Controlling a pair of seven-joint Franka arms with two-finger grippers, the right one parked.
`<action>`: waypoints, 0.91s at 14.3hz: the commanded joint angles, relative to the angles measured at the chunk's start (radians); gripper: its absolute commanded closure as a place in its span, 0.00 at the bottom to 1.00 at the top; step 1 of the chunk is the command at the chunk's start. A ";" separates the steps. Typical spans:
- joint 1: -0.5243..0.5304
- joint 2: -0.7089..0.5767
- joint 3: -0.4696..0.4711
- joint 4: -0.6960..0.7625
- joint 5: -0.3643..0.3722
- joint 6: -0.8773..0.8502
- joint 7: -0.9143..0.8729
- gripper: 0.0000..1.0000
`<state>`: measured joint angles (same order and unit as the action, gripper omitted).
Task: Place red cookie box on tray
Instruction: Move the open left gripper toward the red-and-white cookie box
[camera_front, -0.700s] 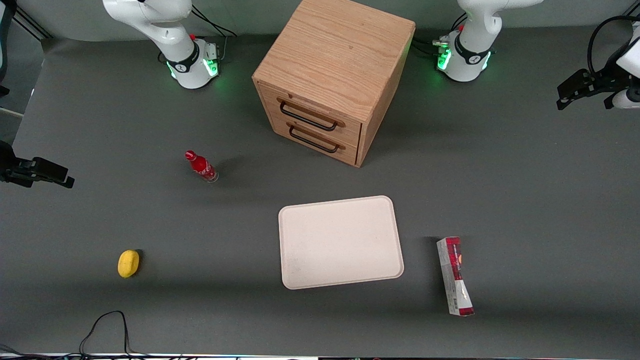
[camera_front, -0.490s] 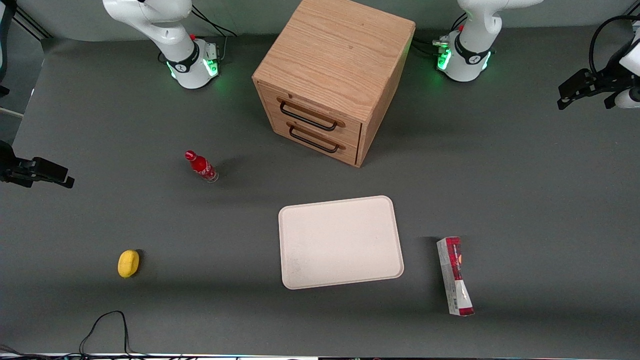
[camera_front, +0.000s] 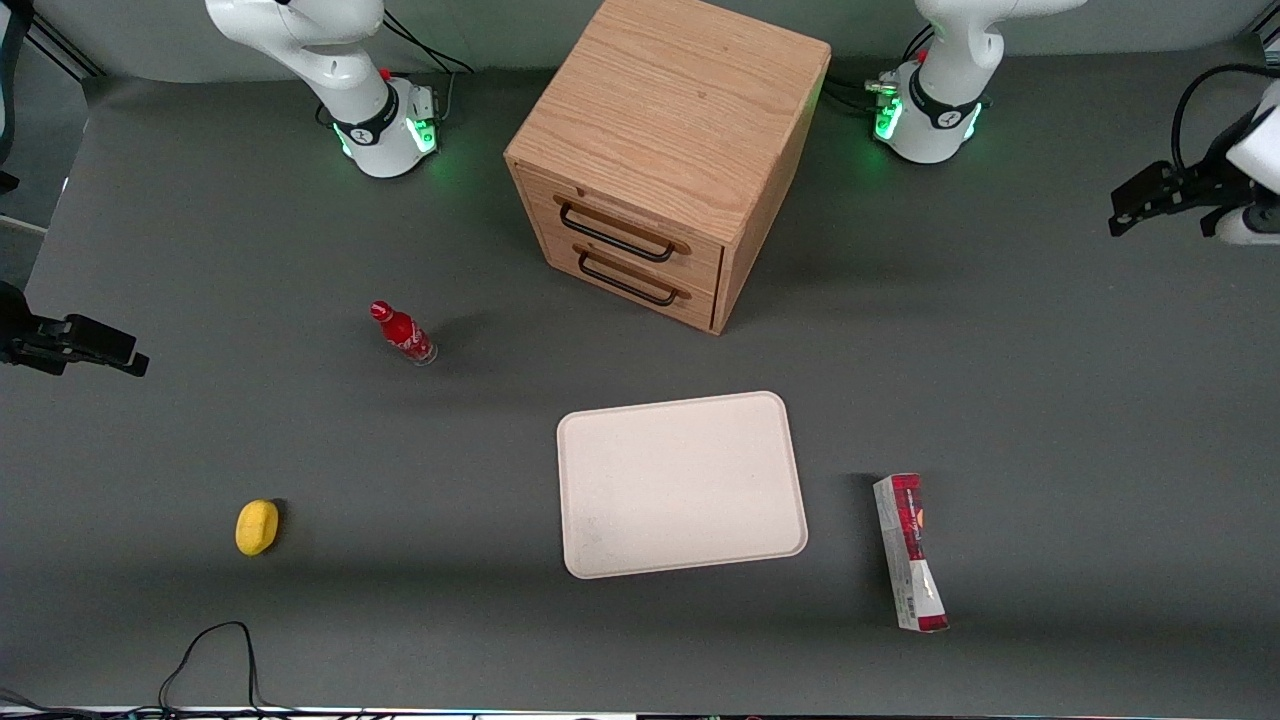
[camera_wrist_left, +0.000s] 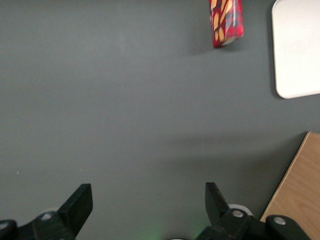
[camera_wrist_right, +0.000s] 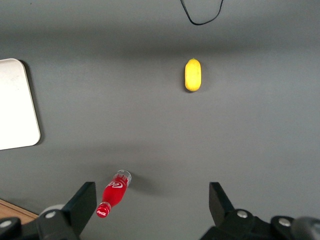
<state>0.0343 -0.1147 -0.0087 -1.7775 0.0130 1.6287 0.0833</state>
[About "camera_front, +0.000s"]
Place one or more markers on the black stand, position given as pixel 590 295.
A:
pixel 12 90

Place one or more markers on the wooden drawer cabinet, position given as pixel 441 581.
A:
pixel 670 100

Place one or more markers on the aluminium frame rail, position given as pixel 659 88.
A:
pixel 62 48

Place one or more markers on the red cola bottle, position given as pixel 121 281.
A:
pixel 404 334

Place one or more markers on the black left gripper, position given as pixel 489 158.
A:
pixel 1203 186

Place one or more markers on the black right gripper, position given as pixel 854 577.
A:
pixel 22 343

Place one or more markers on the wooden drawer front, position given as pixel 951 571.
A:
pixel 690 255
pixel 600 290

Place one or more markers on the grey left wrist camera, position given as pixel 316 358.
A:
pixel 1250 226

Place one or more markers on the yellow lemon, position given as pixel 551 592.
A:
pixel 256 527

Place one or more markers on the cream rectangular tray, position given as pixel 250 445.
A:
pixel 680 485

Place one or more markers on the red tartan cookie box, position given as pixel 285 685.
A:
pixel 908 545

